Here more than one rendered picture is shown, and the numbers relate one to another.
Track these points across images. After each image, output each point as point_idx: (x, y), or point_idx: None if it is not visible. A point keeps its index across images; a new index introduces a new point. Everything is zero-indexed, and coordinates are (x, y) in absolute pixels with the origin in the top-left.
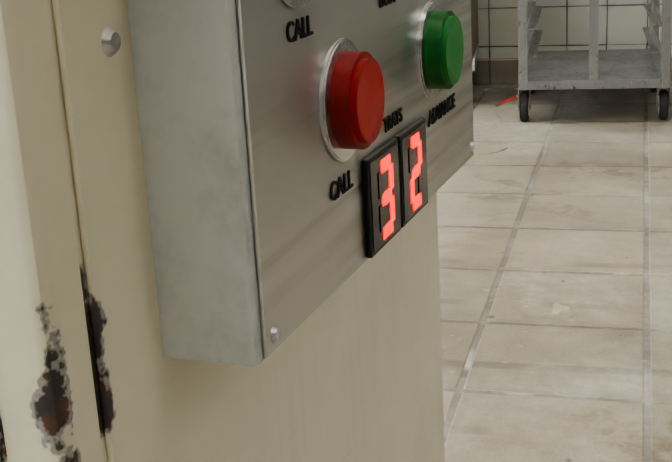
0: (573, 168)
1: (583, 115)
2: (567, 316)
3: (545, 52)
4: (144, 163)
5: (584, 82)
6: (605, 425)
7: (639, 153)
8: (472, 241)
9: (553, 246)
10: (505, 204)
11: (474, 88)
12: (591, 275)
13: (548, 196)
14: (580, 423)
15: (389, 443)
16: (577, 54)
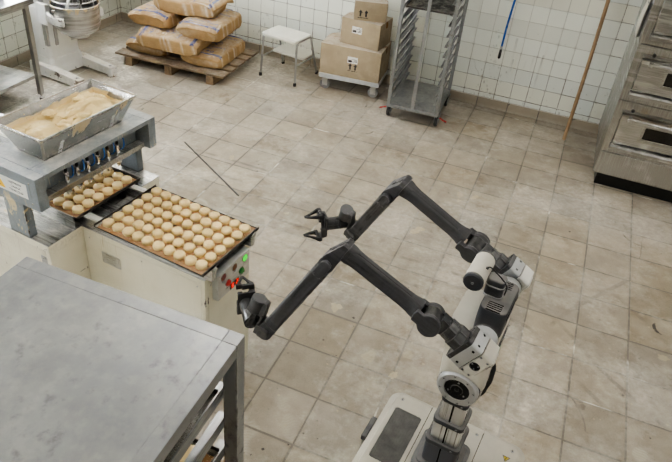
0: (387, 149)
1: (410, 116)
2: None
3: (409, 81)
4: (212, 289)
5: (408, 109)
6: None
7: (413, 145)
8: (337, 180)
9: (358, 188)
10: (355, 164)
11: (382, 86)
12: (361, 203)
13: (370, 163)
14: None
15: (237, 295)
16: (419, 86)
